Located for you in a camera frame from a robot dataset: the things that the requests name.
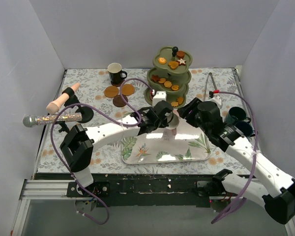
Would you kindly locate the dark wooden coaster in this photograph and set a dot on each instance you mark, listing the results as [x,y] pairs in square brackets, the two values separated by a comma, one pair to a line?
[118,84]
[120,100]

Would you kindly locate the black round stand base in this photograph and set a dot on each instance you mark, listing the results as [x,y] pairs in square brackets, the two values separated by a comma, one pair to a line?
[86,112]

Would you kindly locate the dark chocolate round cookie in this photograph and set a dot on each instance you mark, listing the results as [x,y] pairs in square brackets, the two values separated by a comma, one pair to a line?
[180,54]

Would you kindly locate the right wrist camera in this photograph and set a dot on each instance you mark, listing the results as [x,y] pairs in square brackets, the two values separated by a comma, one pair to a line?
[215,97]

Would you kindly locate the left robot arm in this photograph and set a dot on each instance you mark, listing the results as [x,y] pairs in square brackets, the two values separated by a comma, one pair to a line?
[78,144]

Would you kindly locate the metal serving tongs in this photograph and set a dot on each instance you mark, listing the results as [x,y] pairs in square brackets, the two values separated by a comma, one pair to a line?
[209,85]

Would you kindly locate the brown heart cookie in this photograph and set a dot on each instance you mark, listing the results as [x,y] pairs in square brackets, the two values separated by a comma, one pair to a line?
[173,65]

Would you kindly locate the floral tablecloth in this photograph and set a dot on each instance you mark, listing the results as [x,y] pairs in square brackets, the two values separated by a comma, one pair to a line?
[108,159]

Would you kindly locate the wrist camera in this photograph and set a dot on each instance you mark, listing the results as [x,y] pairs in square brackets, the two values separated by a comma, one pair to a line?
[215,97]
[159,96]

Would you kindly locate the green three-tier cake stand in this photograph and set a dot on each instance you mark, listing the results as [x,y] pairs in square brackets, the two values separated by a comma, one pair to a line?
[179,77]

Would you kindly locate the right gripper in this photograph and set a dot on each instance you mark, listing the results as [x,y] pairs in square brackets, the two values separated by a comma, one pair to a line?
[187,112]

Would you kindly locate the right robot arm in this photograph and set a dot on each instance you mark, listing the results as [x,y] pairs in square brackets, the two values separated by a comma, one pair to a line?
[267,185]

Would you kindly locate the brown star cookie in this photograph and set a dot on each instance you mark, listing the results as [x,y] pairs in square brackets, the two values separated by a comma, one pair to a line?
[155,78]

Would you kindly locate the pink mug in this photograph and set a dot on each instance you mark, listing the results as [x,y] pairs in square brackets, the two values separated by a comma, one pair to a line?
[172,121]

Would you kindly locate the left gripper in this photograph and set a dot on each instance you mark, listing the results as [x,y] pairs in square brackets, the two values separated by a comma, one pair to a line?
[169,114]

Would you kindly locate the silver glitter microphone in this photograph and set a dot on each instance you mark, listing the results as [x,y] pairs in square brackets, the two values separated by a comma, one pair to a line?
[31,121]

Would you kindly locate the orange flower cookie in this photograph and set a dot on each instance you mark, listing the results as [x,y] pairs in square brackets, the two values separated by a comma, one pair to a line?
[174,104]

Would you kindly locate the orange round cookie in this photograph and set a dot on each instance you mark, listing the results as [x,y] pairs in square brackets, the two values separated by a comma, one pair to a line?
[167,84]

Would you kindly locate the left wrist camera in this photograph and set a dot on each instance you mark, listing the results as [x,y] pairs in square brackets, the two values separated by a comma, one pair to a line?
[159,96]

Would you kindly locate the light wooden coaster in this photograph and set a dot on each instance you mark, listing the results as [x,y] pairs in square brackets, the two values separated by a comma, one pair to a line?
[127,89]
[111,91]

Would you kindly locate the dark blue mug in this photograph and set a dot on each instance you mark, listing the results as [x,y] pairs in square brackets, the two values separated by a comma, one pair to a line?
[245,128]
[236,114]

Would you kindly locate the leaf-patterned white tray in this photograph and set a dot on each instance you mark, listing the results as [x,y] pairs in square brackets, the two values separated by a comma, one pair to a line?
[185,143]

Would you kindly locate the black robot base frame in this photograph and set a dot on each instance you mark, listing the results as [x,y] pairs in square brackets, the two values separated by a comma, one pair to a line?
[118,190]

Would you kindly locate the white-iced star cookie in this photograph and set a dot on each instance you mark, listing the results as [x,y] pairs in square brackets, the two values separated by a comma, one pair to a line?
[181,62]

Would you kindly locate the cream mug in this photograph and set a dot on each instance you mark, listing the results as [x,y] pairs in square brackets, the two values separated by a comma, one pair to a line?
[116,72]

